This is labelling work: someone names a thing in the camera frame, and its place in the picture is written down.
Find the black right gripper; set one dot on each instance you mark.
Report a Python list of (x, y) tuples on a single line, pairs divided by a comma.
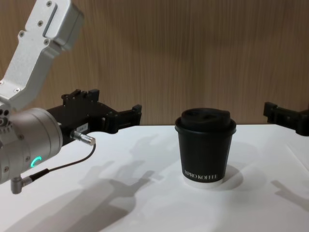
[(305, 120)]

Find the black plastic cup lid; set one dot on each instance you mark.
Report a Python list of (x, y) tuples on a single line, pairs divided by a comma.
[(205, 119)]

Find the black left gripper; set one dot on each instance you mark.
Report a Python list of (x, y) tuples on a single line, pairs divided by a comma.
[(79, 113)]

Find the black paper coffee cup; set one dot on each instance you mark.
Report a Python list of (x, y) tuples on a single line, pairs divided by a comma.
[(205, 157)]

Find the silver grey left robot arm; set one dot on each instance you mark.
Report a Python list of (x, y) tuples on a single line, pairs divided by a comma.
[(31, 135)]

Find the white table cloth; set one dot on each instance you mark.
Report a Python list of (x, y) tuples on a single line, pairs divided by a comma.
[(154, 205)]

